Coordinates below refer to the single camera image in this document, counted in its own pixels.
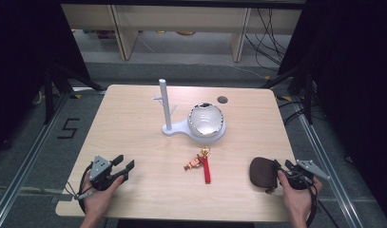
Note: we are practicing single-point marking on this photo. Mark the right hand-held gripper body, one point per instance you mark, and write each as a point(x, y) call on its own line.
point(303, 180)

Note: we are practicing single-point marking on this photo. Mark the white key holder stand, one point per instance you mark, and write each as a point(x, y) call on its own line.
point(165, 104)

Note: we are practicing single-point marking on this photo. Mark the dark round table grommet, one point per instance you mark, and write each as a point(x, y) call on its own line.
point(222, 99)

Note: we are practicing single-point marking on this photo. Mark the black metal stand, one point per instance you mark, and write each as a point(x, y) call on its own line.
point(308, 95)
point(49, 95)

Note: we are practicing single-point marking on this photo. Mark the aluminium floor rail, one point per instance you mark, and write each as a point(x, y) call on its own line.
point(327, 164)
point(32, 152)

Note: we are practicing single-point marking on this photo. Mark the person's right hand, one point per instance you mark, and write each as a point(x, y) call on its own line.
point(297, 202)

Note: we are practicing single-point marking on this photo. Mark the white dish with silver rim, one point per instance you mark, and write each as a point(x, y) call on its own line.
point(205, 118)

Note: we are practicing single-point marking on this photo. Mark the beige wooden desk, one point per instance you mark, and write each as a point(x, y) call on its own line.
point(181, 19)

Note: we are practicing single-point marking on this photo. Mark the brown leather pouch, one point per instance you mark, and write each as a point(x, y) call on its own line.
point(263, 174)

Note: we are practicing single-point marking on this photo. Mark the person's left hand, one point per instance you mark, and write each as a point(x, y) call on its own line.
point(97, 199)

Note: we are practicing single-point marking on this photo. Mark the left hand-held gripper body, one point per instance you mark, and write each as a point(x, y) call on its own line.
point(100, 169)

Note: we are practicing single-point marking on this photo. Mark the dark curtain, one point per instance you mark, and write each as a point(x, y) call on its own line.
point(356, 79)
point(20, 63)

